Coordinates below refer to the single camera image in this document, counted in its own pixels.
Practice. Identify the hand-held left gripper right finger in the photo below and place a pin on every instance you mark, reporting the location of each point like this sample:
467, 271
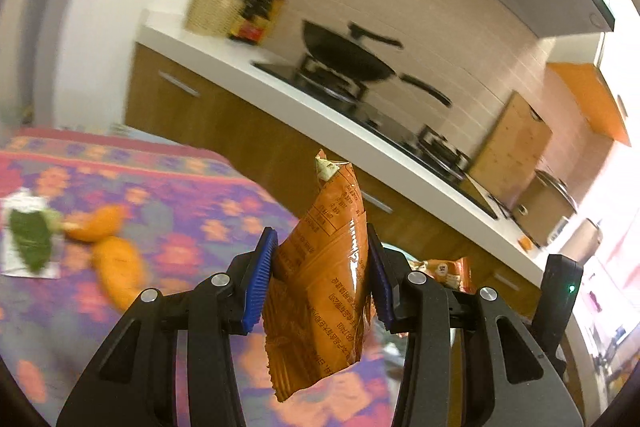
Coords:
382, 292

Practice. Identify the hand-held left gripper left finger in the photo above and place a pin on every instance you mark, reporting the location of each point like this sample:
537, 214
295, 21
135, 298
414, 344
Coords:
257, 287

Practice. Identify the orange snack packet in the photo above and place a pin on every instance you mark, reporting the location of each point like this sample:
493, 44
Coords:
325, 287
445, 269

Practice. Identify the small orange peel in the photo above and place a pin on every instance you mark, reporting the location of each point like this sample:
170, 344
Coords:
526, 243

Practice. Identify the beige rice cooker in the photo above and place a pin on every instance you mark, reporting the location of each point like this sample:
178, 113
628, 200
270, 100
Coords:
542, 212

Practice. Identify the floral tablecloth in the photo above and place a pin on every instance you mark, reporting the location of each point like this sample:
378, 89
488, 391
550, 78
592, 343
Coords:
175, 207

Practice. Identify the wooden cutting board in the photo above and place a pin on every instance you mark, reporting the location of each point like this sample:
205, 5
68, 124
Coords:
510, 147

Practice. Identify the black gas stove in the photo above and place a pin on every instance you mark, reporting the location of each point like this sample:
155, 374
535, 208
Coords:
400, 132

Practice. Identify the wooden kitchen base cabinet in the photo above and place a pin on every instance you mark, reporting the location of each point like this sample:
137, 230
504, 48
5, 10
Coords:
165, 102

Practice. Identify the green vegetable leaf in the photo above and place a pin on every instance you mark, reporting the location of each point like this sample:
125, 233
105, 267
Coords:
32, 239

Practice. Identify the black wok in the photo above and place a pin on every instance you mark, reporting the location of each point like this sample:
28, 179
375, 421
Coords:
350, 57

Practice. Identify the green leaf on white packet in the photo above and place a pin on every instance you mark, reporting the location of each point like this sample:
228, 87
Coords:
12, 267

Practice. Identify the yellow utensil basket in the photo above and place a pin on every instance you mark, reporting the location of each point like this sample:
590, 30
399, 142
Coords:
212, 9

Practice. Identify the orange wall cabinet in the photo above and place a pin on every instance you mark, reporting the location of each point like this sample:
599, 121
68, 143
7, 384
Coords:
585, 92

